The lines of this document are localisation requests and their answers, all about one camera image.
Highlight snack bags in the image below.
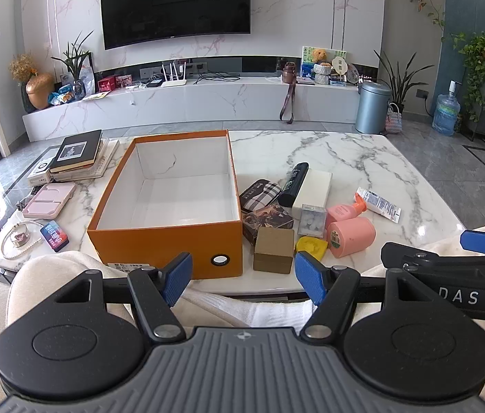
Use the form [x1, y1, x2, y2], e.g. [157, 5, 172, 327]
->
[49, 84, 75, 106]

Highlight clear plastic box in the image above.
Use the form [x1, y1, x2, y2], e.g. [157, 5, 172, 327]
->
[300, 204, 327, 239]

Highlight pink pump bottle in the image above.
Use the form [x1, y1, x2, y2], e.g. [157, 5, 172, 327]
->
[326, 192, 368, 224]

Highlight framed picture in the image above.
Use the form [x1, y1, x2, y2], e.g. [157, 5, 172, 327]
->
[302, 46, 333, 80]

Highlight pink case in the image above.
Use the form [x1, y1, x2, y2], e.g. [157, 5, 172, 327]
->
[22, 182, 76, 219]

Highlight white marble TV console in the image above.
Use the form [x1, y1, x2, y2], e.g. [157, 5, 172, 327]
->
[23, 75, 372, 142]

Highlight leafy trailing plant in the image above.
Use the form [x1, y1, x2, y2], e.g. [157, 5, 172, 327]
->
[453, 32, 485, 121]

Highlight white rectangular box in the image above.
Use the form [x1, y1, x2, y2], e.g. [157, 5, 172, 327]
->
[292, 169, 333, 220]

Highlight black tube bottle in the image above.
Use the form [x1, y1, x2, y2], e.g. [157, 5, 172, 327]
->
[278, 162, 310, 208]

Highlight gold vase with dried flowers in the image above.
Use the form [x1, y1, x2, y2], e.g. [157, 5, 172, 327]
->
[9, 54, 56, 110]

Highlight pink cylindrical bottle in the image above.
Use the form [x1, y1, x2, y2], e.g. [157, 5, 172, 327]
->
[326, 217, 376, 260]

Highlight pearl necklace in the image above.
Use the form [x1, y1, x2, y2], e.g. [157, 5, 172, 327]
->
[1, 220, 43, 261]

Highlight round fan ornament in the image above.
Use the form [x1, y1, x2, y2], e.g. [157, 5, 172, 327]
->
[332, 50, 348, 82]

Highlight grey trash bin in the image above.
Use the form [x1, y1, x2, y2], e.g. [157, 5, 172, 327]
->
[355, 81, 393, 134]

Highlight white sock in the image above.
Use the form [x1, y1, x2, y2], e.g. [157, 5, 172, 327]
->
[202, 297, 317, 328]

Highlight small brown box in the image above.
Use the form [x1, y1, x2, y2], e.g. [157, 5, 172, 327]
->
[253, 226, 295, 275]

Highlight plaid glasses case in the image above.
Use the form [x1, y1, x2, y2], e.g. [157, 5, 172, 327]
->
[239, 179, 282, 213]

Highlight illustrated card box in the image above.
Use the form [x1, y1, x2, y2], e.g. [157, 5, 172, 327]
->
[241, 204, 295, 248]

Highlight white tube with blue print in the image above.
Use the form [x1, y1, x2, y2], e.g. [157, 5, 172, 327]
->
[355, 187, 402, 223]

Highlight blue water jug with pump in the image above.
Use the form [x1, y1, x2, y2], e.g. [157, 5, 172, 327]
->
[432, 80, 462, 136]

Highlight black television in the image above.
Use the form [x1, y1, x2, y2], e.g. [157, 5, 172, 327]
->
[100, 0, 252, 51]

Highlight orange cardboard box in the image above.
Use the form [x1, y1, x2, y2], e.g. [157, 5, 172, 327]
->
[87, 130, 244, 280]

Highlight brown bag with strap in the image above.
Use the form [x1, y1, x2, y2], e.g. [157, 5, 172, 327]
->
[280, 61, 298, 123]

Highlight woven bag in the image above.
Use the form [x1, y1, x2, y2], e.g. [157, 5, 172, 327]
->
[385, 102, 403, 136]

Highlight stack of books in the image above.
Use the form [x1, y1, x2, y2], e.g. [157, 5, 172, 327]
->
[28, 138, 120, 183]

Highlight white router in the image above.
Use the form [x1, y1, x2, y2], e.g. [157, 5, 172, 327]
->
[161, 62, 188, 88]

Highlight green plant in glass vase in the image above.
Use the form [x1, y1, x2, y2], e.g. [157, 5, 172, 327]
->
[51, 30, 95, 99]

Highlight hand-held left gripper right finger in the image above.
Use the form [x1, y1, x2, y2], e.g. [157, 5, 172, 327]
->
[295, 250, 414, 341]

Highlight long-leaf potted plant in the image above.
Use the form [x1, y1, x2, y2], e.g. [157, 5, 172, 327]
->
[374, 49, 424, 115]

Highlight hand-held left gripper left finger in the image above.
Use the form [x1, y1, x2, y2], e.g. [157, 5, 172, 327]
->
[54, 252, 194, 342]

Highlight yellow tape measure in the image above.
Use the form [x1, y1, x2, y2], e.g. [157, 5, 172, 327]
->
[295, 236, 329, 263]

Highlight black notebook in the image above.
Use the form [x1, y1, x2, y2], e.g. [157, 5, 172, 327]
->
[49, 130, 103, 173]

